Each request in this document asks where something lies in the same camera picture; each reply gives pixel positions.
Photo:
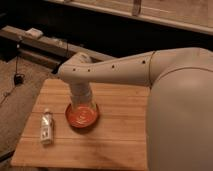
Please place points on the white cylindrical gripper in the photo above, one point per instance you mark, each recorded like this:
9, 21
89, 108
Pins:
81, 94

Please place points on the small white bottle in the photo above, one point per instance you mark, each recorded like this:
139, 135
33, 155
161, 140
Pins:
46, 133

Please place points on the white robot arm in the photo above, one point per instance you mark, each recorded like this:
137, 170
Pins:
179, 115

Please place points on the orange ceramic bowl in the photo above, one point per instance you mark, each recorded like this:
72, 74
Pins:
82, 116

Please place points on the long wooden beam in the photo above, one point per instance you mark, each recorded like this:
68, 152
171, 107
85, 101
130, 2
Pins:
49, 44

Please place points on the small white block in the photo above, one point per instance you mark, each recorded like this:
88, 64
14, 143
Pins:
34, 33

